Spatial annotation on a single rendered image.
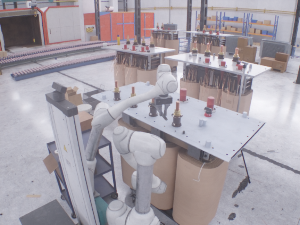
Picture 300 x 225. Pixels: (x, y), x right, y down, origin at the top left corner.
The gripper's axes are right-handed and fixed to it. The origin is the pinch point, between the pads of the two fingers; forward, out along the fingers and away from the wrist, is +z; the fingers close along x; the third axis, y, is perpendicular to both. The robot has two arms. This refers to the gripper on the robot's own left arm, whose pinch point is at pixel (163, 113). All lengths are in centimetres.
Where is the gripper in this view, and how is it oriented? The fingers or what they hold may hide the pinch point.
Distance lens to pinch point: 168.2
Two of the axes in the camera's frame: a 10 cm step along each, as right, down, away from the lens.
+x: 9.6, -1.1, 2.4
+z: 0.0, 9.1, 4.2
